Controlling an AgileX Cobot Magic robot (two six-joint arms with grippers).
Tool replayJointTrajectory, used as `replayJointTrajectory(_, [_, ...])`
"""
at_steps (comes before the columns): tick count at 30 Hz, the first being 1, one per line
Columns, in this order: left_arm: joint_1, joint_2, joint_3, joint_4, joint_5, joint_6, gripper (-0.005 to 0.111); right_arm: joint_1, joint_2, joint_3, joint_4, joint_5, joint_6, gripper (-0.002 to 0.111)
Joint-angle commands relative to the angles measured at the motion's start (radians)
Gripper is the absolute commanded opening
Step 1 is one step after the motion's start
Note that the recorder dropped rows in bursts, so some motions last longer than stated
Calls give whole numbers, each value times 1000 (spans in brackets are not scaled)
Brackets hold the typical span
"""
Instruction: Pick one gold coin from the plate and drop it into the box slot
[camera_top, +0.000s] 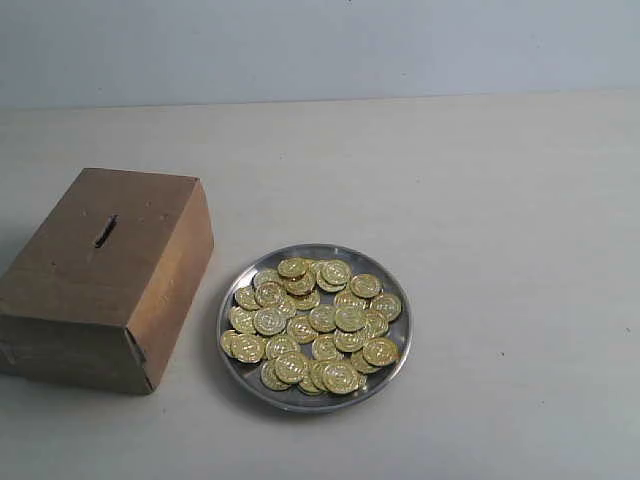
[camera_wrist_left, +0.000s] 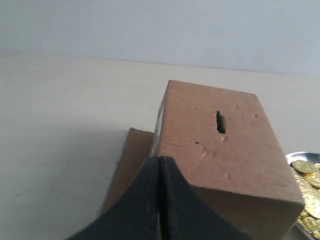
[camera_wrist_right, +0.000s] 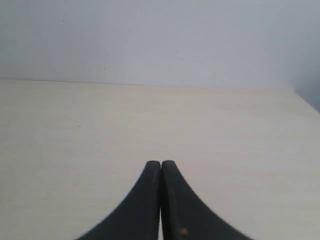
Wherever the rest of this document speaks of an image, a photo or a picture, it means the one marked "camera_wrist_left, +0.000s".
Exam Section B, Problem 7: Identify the round silver metal tray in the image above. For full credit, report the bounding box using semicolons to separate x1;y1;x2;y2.
284;151;320;238

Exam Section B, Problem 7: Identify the brown cardboard slotted box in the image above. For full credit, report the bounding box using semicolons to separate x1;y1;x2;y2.
102;80;304;240

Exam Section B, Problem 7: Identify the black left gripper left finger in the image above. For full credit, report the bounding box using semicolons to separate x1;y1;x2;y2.
69;157;160;240

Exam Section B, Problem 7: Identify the pile of gold coins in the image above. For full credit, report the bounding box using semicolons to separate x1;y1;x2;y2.
291;159;320;233

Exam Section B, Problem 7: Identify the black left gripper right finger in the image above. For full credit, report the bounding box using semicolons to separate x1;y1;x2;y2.
159;156;250;240

